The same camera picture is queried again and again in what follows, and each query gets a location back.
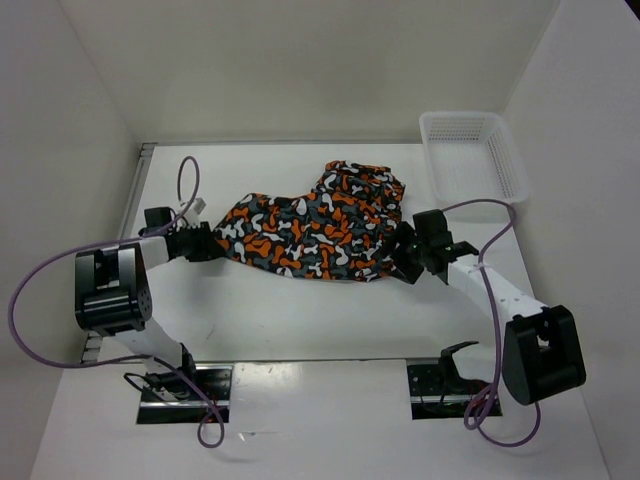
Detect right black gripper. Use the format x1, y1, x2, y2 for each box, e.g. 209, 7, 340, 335
371, 221, 430, 285

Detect orange black camouflage shorts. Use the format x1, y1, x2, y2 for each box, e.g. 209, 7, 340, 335
212, 160, 405, 282

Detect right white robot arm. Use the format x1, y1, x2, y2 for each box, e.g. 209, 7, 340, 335
388, 222, 587, 405

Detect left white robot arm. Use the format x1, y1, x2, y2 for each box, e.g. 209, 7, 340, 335
75, 222, 225, 400

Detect white plastic mesh basket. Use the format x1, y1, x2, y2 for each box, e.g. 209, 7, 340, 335
419, 111, 530, 204

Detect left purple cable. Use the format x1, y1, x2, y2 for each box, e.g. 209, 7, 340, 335
8, 155, 229, 449

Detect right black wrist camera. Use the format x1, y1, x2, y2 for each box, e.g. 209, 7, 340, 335
413, 209, 452, 248

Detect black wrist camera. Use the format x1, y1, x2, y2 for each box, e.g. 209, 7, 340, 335
413, 209, 452, 248
140, 206, 173, 236

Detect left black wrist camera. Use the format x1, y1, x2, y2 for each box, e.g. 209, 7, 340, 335
140, 206, 173, 236

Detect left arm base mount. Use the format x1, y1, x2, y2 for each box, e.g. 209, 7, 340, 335
123, 363, 233, 425

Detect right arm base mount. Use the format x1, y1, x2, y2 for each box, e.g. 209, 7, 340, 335
406, 358, 488, 420

